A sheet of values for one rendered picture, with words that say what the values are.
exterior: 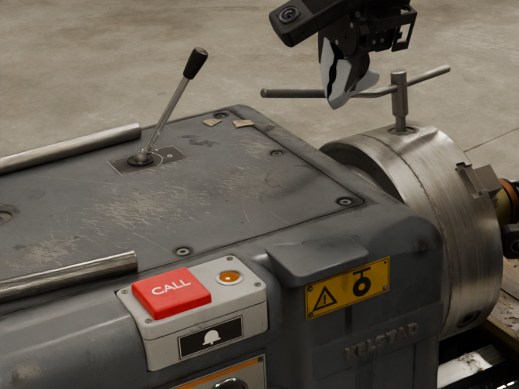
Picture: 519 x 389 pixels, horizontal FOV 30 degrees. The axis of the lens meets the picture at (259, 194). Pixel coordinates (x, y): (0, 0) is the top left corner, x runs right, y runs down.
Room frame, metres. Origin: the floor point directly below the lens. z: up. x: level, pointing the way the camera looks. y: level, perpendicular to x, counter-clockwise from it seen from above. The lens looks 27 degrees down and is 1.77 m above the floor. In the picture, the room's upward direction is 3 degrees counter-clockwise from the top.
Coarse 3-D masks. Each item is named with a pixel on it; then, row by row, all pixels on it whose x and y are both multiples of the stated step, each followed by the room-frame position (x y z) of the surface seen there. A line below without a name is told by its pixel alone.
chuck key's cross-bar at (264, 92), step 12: (432, 72) 1.27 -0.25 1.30; (444, 72) 1.28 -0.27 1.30; (408, 84) 1.23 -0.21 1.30; (264, 96) 1.09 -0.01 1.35; (276, 96) 1.10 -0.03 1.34; (288, 96) 1.11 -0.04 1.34; (300, 96) 1.12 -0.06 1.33; (312, 96) 1.13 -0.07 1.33; (324, 96) 1.14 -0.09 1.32; (360, 96) 1.18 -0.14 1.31; (372, 96) 1.19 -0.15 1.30
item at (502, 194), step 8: (504, 184) 1.29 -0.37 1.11; (512, 184) 1.29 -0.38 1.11; (504, 192) 1.27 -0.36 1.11; (512, 192) 1.27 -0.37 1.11; (504, 200) 1.26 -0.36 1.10; (512, 200) 1.26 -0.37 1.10; (496, 208) 1.24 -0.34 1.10; (504, 208) 1.25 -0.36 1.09; (512, 208) 1.26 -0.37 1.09; (504, 216) 1.24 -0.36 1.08; (512, 216) 1.26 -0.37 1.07; (504, 224) 1.25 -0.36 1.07
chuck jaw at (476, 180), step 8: (464, 168) 1.15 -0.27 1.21; (472, 168) 1.16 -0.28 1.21; (480, 168) 1.18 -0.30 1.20; (488, 168) 1.18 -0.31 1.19; (464, 176) 1.14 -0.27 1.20; (472, 176) 1.15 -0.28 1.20; (480, 176) 1.17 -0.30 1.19; (488, 176) 1.17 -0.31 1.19; (496, 176) 1.17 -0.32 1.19; (464, 184) 1.13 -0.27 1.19; (472, 184) 1.14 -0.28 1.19; (480, 184) 1.14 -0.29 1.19; (488, 184) 1.16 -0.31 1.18; (496, 184) 1.16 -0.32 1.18; (472, 192) 1.13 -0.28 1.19; (488, 192) 1.15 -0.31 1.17; (496, 192) 1.17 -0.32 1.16; (496, 200) 1.20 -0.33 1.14
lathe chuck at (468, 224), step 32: (384, 128) 1.25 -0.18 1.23; (416, 128) 1.23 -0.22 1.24; (416, 160) 1.15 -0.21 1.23; (448, 160) 1.16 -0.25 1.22; (448, 192) 1.11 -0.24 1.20; (480, 192) 1.13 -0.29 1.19; (448, 224) 1.08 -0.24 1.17; (480, 224) 1.10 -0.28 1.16; (448, 256) 1.06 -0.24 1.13; (480, 256) 1.08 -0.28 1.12; (480, 288) 1.07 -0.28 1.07; (448, 320) 1.06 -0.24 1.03; (480, 320) 1.11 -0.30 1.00
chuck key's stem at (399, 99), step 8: (392, 72) 1.23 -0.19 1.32; (400, 72) 1.22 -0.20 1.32; (392, 80) 1.22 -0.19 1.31; (400, 80) 1.22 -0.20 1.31; (400, 88) 1.22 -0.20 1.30; (392, 96) 1.22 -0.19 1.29; (400, 96) 1.22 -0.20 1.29; (392, 104) 1.22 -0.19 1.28; (400, 104) 1.22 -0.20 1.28; (392, 112) 1.22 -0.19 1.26; (400, 112) 1.22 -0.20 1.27; (408, 112) 1.22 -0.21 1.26; (400, 120) 1.22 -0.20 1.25; (400, 128) 1.22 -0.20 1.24
